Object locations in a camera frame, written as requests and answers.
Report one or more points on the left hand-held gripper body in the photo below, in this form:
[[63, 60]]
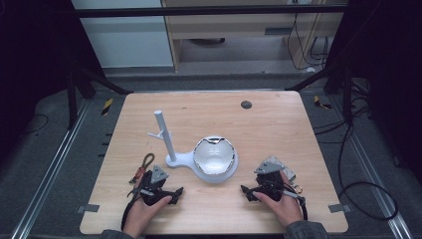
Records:
[[150, 194]]

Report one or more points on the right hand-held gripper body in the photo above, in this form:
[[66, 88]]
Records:
[[268, 186]]

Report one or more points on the white key stand with bowl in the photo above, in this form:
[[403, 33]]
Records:
[[214, 156]]

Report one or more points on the person's left hand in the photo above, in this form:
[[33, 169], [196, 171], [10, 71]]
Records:
[[141, 217]]

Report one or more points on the person's right hand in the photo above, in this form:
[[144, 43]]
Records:
[[287, 209]]

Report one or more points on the grey tape strip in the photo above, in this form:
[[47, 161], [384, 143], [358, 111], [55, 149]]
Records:
[[89, 208], [339, 208]]

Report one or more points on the grey table grommet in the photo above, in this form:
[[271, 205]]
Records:
[[246, 104]]

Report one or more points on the yellow black tape piece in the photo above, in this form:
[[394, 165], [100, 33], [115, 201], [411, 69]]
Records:
[[321, 103], [107, 106]]

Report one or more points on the black metal stand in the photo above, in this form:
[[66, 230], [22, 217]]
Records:
[[347, 96], [71, 99]]

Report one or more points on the white plug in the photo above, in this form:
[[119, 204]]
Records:
[[310, 69]]

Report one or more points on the white cabinet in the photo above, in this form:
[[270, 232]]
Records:
[[126, 43]]

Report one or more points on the light wooden desk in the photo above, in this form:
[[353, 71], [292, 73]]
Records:
[[232, 25]]

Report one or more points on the dark curtain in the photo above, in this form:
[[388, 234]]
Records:
[[30, 66], [391, 73]]

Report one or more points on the black horizontal bar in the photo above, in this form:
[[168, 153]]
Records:
[[199, 11]]

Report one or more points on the metal floor rail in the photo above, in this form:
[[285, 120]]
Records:
[[49, 169], [371, 169]]

